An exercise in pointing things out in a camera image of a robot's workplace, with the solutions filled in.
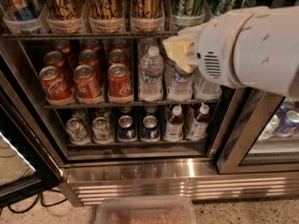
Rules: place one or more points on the brown drink bottle left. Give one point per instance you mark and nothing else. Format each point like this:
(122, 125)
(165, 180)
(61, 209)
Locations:
(174, 124)

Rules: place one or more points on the second row cola can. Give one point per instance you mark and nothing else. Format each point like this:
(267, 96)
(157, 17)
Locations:
(90, 58)
(117, 56)
(56, 58)

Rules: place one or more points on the silver green can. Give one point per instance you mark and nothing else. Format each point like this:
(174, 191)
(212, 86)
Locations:
(78, 134)
(101, 130)

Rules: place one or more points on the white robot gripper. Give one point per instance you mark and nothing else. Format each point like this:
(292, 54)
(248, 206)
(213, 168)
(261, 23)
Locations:
(218, 48)

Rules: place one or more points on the fridge glass sliding door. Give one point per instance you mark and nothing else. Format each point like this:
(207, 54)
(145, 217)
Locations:
(243, 154)

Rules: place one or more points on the front middle water bottle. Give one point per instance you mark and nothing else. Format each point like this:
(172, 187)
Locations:
(181, 85)

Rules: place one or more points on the top wire shelf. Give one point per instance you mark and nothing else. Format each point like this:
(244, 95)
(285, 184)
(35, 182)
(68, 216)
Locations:
(51, 36)

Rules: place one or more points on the front right cola can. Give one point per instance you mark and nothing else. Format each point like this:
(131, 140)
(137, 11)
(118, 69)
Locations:
(119, 81)

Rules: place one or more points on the front left water bottle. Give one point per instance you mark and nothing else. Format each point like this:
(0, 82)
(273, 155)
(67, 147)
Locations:
(151, 75)

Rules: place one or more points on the orange can column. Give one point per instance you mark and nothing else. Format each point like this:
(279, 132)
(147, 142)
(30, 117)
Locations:
(147, 9)
(65, 10)
(106, 10)

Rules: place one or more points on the front left cola can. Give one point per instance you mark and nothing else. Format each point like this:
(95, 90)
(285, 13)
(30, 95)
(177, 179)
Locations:
(54, 83)

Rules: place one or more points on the blue can behind glass door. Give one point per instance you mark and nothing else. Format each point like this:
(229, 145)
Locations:
(288, 124)

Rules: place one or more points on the front middle cola can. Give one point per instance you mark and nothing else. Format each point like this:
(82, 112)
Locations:
(87, 82)

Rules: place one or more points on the silver green can left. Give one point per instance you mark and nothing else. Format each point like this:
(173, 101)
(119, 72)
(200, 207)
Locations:
(78, 134)

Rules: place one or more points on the silver green can right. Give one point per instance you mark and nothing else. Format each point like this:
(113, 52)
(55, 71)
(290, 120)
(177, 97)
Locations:
(101, 130)

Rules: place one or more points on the blue red can top-left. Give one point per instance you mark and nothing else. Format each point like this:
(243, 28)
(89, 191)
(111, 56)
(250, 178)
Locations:
(23, 10)

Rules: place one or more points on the second row right cola can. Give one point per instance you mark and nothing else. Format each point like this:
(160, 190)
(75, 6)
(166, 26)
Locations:
(117, 56)

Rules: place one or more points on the second row middle cola can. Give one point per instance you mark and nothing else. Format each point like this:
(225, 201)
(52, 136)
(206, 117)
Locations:
(90, 58)

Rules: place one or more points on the blue pepsi can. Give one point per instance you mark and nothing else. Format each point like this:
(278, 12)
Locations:
(126, 128)
(150, 129)

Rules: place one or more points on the blue pepsi can right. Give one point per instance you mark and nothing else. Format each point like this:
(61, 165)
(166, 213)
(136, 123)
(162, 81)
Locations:
(150, 129)

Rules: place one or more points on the second row left cola can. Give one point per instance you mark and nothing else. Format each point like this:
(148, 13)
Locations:
(56, 58)

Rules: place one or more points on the brown drink bottle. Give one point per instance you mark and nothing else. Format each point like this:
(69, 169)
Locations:
(198, 124)
(174, 124)

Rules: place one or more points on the water bottle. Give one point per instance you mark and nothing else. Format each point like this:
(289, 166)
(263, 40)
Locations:
(181, 85)
(203, 89)
(151, 75)

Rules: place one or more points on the white can behind glass door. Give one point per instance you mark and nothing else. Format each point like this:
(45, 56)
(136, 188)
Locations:
(269, 128)

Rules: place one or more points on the front right water bottle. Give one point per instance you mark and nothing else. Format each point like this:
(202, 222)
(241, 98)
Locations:
(203, 89)

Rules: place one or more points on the brown drink bottle right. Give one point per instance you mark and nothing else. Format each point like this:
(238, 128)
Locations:
(198, 124)

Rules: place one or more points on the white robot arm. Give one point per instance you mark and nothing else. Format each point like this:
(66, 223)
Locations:
(255, 47)

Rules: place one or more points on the blue pepsi can left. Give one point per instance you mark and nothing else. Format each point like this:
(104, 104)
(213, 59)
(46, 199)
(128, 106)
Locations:
(126, 128)

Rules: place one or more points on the clear plastic bin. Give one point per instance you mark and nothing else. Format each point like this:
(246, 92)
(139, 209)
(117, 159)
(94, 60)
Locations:
(162, 209)

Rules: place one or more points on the stainless steel fridge base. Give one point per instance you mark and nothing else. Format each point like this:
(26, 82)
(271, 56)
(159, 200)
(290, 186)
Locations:
(92, 183)

